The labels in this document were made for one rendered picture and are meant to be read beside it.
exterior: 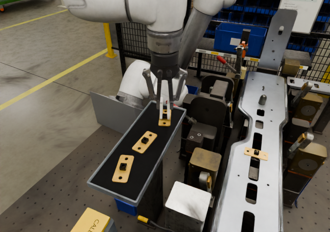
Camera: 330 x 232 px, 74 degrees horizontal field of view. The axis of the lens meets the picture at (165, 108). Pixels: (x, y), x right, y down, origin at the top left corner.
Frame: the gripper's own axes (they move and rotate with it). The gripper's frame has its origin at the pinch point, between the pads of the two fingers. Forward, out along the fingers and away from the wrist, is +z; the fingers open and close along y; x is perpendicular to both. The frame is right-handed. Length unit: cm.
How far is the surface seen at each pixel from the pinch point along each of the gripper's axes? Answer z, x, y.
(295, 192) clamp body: 39, -3, 54
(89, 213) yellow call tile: 4.0, -33.0, -14.8
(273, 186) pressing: 20.1, -13.5, 36.1
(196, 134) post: 10.1, -1.0, 11.0
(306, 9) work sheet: -8, 91, 80
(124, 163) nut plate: 2.8, -20.2, -9.4
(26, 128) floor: 120, 107, -157
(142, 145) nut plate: 3.7, -13.1, -5.7
